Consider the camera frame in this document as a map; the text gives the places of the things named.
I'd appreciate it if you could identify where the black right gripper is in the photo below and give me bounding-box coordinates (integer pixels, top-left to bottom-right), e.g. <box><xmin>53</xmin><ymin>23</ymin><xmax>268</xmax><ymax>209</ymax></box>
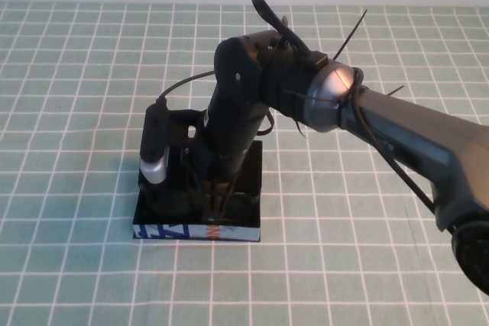
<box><xmin>182</xmin><ymin>102</ymin><xmax>269</xmax><ymax>224</ymax></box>

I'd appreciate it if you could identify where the black glasses case blue print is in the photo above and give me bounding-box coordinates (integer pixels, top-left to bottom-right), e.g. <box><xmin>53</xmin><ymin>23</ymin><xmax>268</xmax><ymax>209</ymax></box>
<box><xmin>132</xmin><ymin>139</ymin><xmax>264</xmax><ymax>244</ymax></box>

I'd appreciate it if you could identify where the green white checked tablecloth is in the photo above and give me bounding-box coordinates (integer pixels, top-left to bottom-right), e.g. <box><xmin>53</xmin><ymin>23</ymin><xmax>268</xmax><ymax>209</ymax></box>
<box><xmin>0</xmin><ymin>0</ymin><xmax>489</xmax><ymax>326</ymax></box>

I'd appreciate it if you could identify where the long black zip tie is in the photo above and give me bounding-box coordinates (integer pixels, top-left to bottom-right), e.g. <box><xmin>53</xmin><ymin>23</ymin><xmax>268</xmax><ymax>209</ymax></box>
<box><xmin>331</xmin><ymin>8</ymin><xmax>370</xmax><ymax>63</ymax></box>

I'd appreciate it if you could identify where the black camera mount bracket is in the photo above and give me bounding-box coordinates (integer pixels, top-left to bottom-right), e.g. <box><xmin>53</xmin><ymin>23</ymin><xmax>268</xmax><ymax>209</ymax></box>
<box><xmin>167</xmin><ymin>110</ymin><xmax>206</xmax><ymax>152</ymax></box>

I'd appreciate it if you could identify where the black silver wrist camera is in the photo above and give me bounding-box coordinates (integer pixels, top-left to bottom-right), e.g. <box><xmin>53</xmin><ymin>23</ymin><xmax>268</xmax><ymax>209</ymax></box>
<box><xmin>139</xmin><ymin>102</ymin><xmax>171</xmax><ymax>186</ymax></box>

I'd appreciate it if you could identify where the thin black camera cable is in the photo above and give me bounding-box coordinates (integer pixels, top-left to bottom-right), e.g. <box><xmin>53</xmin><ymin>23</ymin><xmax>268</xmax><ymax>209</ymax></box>
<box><xmin>157</xmin><ymin>69</ymin><xmax>217</xmax><ymax>108</ymax></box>

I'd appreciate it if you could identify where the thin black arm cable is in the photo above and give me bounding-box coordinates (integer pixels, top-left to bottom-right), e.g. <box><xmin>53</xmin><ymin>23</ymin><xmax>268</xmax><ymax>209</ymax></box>
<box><xmin>352</xmin><ymin>67</ymin><xmax>439</xmax><ymax>215</ymax></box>

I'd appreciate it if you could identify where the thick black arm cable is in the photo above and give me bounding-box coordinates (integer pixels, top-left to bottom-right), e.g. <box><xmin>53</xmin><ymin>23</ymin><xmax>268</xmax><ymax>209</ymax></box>
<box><xmin>251</xmin><ymin>0</ymin><xmax>328</xmax><ymax>70</ymax></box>

